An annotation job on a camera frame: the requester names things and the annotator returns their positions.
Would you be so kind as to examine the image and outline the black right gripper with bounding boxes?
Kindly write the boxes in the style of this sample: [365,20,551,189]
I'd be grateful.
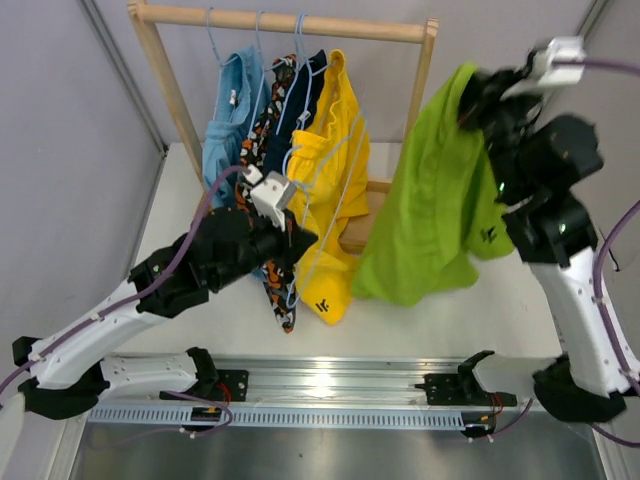
[458,66,552,200]

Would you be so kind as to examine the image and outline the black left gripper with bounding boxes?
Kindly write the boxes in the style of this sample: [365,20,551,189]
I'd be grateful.
[211,206,318,291]

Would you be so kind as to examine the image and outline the orange camouflage shorts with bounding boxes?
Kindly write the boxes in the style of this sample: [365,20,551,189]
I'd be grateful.
[239,54,297,333]

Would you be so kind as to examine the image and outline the blue hanger of yellow shorts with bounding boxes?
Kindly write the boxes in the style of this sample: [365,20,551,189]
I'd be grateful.
[285,108,369,309]

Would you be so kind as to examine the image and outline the yellow shorts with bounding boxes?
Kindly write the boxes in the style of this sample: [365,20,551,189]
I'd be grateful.
[284,48,372,326]

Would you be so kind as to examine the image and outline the lime green shorts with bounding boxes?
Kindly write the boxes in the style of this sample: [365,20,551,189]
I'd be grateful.
[352,63,514,306]

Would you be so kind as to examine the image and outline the navy blue shorts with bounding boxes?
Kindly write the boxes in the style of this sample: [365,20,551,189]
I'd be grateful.
[263,49,328,173]

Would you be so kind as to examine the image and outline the blue hanger of camouflage shorts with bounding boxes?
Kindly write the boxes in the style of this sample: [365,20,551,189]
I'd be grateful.
[249,10,290,133]

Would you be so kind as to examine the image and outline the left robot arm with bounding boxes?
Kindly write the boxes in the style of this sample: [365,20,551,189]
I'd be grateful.
[12,208,318,420]

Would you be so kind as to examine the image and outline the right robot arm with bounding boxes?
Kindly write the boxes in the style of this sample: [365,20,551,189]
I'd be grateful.
[456,69,639,424]

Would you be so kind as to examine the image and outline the light blue shorts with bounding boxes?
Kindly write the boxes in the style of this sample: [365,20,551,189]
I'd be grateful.
[201,45,260,188]

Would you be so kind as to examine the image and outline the wooden clothes rack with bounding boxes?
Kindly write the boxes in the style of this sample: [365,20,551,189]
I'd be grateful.
[127,1,439,246]

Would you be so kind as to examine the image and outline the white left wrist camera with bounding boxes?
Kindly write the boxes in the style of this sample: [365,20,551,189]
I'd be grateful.
[244,165,297,232]

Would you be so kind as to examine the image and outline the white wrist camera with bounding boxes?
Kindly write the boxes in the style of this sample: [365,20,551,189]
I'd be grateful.
[244,165,297,232]
[501,36,586,100]

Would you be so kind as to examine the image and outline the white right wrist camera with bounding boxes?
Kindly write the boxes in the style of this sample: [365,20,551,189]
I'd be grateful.
[501,36,586,100]

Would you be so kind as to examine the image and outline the aluminium mounting rail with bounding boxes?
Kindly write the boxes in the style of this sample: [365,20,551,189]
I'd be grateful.
[64,351,621,432]

